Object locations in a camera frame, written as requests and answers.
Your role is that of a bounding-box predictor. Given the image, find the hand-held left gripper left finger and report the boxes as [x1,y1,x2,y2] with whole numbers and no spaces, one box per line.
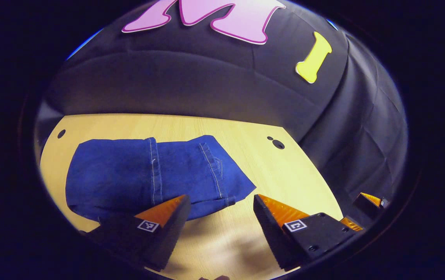
[78,194,192,272]

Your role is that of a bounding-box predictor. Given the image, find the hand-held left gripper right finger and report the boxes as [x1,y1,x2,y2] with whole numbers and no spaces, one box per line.
[252,194,358,272]

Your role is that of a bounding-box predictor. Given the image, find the blue jeans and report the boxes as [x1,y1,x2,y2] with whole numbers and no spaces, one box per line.
[65,135,257,224]

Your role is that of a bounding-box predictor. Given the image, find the black backdrop cloth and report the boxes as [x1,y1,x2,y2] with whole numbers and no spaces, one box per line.
[35,0,409,219]

